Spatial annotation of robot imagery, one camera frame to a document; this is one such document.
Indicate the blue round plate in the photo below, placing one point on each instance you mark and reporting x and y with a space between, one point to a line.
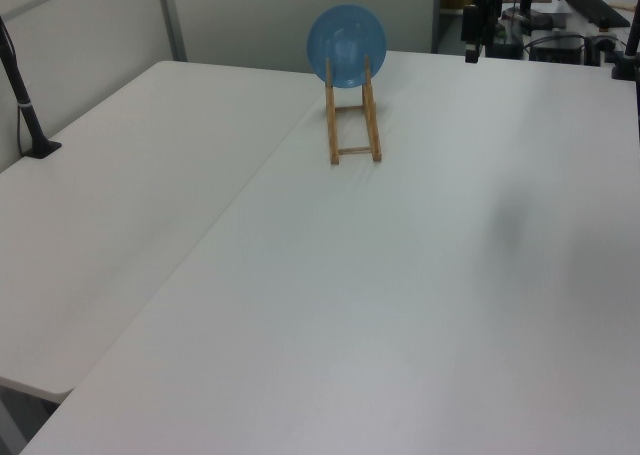
345 35

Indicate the wooden plate rack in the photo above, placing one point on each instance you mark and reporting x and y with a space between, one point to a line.
332 125

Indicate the black monitor stand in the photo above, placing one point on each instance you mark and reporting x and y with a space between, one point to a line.
529 15

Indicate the black electronics box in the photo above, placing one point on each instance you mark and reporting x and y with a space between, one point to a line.
557 49

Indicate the black computer keyboard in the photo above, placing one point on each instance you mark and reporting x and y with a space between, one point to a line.
596 6

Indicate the black camera stand pole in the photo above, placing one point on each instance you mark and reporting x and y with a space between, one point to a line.
629 50
22 100

